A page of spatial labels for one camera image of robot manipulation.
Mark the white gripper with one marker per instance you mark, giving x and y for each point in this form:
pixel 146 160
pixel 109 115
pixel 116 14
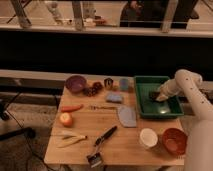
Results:
pixel 167 90

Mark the dark eraser block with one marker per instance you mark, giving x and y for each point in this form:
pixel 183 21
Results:
pixel 153 95

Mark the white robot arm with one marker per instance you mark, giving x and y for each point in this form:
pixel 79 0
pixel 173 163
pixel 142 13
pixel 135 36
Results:
pixel 199 150

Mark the green plastic tray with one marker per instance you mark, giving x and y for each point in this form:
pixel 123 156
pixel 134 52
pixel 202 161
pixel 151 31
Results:
pixel 150 109

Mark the light blue cup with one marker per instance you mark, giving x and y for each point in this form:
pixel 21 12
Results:
pixel 124 84

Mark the grey blue cloth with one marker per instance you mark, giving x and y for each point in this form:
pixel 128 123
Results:
pixel 127 116

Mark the red bowl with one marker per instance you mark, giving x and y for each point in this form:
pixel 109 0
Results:
pixel 174 140

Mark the white cup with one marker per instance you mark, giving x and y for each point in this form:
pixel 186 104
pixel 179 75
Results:
pixel 148 138

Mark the blue sponge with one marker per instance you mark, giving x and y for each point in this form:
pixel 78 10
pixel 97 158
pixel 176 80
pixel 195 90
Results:
pixel 114 98

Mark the dark red grapes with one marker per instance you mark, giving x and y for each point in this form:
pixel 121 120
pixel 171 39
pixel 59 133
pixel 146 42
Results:
pixel 93 90

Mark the wooden table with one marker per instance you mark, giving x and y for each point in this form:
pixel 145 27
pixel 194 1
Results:
pixel 121 148

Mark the thin metal skewer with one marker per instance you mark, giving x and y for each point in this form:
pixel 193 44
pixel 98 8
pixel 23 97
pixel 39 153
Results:
pixel 102 107

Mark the purple bowl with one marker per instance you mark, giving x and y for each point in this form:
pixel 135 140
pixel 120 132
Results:
pixel 75 83

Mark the red yellow apple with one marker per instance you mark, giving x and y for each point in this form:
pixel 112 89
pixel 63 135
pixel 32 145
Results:
pixel 66 119

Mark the black stand with cable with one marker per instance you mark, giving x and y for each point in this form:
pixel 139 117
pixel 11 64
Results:
pixel 11 127

